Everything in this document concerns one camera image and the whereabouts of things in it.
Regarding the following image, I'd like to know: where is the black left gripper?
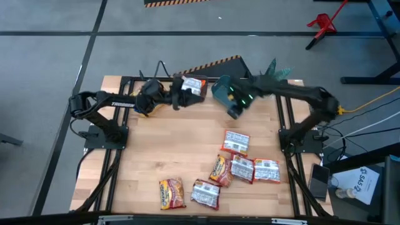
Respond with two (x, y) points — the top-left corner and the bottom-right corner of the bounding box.
(163, 74), (209, 111)

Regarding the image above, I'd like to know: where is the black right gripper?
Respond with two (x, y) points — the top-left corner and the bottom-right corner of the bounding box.
(227, 81), (260, 121)

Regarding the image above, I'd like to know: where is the orange Maruchan ramen pack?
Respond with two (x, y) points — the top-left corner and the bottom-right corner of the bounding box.
(181, 76), (208, 98)
(220, 129), (251, 158)
(252, 157), (281, 184)

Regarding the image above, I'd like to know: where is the red Maruchan ramen pack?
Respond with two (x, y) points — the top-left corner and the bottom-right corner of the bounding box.
(158, 177), (188, 211)
(208, 154), (235, 188)
(189, 178), (221, 211)
(229, 152), (256, 185)

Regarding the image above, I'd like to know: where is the black hazard striped ramp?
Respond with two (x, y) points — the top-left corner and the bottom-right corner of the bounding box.
(179, 54), (254, 81)

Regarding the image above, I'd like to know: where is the green leafy plant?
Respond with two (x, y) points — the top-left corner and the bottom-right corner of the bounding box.
(259, 57), (294, 83)

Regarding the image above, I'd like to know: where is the yellow plastic bin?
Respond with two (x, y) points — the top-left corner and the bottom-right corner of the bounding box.
(128, 84), (167, 119)

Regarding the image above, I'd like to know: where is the hazard striped tape strip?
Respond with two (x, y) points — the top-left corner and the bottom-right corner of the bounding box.
(143, 0), (213, 9)

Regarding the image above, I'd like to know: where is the black phone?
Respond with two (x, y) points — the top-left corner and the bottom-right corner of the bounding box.
(307, 162), (331, 201)

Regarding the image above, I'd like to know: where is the black front crossbeam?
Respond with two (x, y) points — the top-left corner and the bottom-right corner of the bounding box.
(0, 211), (400, 225)

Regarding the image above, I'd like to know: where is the red metal stand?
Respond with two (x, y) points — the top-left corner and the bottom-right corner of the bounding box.
(305, 0), (350, 51)

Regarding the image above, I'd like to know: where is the black side table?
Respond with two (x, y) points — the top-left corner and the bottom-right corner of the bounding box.
(323, 142), (400, 225)

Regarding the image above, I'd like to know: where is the clear water bottle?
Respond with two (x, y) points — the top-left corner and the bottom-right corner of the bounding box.
(334, 187), (358, 200)

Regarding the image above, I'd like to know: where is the white paper sign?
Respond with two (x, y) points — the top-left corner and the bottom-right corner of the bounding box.
(331, 165), (381, 206)

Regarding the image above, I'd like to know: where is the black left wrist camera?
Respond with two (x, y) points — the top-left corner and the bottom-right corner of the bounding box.
(142, 78), (164, 101)

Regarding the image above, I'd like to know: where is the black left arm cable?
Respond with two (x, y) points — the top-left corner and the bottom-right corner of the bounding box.
(138, 60), (172, 81)

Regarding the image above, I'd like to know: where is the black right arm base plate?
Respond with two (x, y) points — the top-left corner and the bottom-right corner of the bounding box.
(277, 127), (325, 154)

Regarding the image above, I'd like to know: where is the black aluminium table frame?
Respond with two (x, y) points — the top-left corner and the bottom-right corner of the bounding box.
(70, 76), (334, 219)

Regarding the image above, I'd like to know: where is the black floor cable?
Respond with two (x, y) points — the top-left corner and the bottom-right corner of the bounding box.
(321, 124), (348, 163)
(343, 126), (400, 139)
(318, 96), (400, 129)

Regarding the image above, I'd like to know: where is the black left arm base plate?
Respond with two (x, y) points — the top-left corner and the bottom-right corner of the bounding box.
(83, 124), (129, 150)

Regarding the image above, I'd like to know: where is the black desk frame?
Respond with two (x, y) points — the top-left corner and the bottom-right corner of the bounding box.
(339, 0), (400, 86)

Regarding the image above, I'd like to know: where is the white floor cable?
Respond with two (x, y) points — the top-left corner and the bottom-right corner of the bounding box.
(322, 110), (400, 149)

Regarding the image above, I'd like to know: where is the yellow floor cable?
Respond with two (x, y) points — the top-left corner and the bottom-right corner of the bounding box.
(336, 86), (400, 116)

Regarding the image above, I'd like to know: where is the dark grey floor bracket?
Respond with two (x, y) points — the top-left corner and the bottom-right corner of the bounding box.
(0, 132), (25, 148)

